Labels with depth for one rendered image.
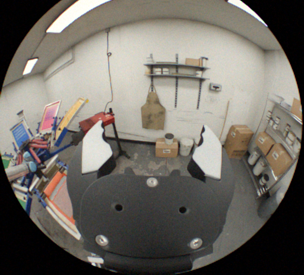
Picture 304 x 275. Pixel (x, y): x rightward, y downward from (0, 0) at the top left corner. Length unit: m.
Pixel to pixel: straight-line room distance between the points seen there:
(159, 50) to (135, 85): 0.86
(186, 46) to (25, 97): 5.67
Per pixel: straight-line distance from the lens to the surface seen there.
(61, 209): 1.14
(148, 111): 2.09
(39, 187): 1.23
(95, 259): 0.66
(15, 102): 5.21
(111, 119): 1.68
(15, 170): 0.85
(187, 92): 2.01
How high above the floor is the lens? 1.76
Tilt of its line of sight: 29 degrees down
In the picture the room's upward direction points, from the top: 2 degrees counter-clockwise
